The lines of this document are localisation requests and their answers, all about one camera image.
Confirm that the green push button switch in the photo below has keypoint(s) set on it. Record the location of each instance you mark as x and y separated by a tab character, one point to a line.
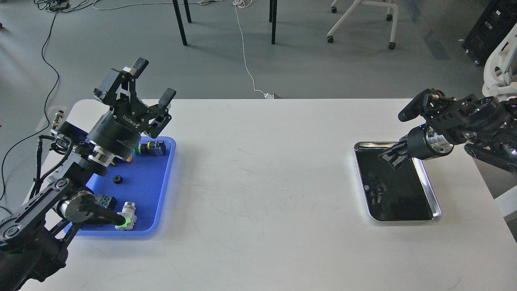
151	148

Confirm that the red emergency stop button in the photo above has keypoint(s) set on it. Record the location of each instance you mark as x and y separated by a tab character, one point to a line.
107	202

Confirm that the white office chair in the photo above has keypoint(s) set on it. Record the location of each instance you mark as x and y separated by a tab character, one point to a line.
500	71

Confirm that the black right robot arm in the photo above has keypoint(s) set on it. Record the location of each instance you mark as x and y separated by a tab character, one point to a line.
485	126

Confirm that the white rolling chair base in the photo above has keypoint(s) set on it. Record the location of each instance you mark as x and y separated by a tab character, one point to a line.
391	17

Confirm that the blue plastic tray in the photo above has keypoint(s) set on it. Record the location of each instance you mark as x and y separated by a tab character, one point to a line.
145	180

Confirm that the silver metal tray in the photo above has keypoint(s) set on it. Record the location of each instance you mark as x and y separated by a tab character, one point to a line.
402	195

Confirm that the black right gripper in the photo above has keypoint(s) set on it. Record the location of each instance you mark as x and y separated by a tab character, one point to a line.
422	142

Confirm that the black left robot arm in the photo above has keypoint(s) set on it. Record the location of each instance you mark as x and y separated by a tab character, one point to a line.
34	239

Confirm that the black equipment cabinet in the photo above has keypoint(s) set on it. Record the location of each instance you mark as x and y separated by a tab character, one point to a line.
496	21

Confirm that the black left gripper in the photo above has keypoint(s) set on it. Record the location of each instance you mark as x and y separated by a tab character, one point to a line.
119	130

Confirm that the silver green switch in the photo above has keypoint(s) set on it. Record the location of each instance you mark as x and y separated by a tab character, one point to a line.
128	212

